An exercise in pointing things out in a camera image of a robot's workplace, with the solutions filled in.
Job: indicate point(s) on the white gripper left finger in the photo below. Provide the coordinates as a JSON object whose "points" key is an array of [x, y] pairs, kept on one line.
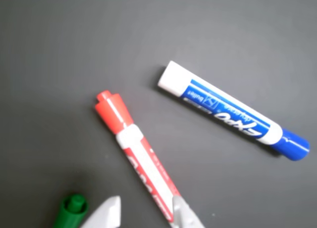
{"points": [[106, 213]]}

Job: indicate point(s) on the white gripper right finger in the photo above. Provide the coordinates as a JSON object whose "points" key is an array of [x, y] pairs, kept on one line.
{"points": [[183, 215]]}

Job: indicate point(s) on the red Expo marker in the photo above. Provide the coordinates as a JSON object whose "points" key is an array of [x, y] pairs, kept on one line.
{"points": [[138, 151]]}

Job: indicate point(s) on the green Expo marker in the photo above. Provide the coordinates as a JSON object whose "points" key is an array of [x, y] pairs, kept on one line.
{"points": [[70, 212]]}

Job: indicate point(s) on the blue Expo marker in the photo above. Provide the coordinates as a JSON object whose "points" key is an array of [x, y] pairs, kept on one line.
{"points": [[223, 106]]}

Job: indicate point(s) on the grey mat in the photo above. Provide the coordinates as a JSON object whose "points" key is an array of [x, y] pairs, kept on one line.
{"points": [[74, 52]]}

